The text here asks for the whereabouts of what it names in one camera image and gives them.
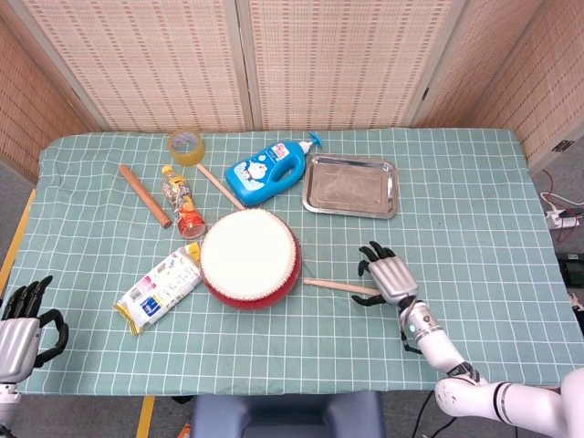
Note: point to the stainless steel tray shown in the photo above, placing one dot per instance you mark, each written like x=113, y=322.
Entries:
x=349, y=187

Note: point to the green checked tablecloth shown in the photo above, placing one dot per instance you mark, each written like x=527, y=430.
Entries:
x=319, y=347

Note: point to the yellow packing tape roll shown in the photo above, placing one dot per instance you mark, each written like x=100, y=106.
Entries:
x=187, y=155

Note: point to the brown wooden rolling pin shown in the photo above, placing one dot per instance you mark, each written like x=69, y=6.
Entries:
x=143, y=195

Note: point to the orange drink bottle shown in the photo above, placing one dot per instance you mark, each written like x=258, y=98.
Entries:
x=182, y=203

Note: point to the bamboo folding screen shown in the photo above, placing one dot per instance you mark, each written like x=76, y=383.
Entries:
x=159, y=68

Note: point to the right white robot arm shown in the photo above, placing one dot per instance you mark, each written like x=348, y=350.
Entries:
x=442, y=351

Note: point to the red drum white top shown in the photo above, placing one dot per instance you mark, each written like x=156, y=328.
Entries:
x=246, y=255

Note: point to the white power strip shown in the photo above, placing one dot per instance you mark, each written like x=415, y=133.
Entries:
x=563, y=220

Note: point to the blue detergent pump bottle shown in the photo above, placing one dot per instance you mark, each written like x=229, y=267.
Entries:
x=255, y=175

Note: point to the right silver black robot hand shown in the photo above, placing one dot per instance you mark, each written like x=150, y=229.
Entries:
x=392, y=278

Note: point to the light wooden drumstick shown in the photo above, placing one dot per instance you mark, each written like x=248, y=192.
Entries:
x=337, y=286
x=219, y=184

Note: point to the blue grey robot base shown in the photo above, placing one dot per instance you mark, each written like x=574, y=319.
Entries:
x=287, y=415

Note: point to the white plastic snack package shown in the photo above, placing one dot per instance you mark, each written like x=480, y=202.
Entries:
x=159, y=287

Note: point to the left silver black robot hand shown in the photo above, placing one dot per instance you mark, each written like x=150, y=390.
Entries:
x=16, y=342

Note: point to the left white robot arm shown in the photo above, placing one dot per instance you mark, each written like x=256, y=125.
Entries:
x=7, y=401

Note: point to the black device box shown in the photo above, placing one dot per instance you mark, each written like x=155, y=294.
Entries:
x=572, y=269

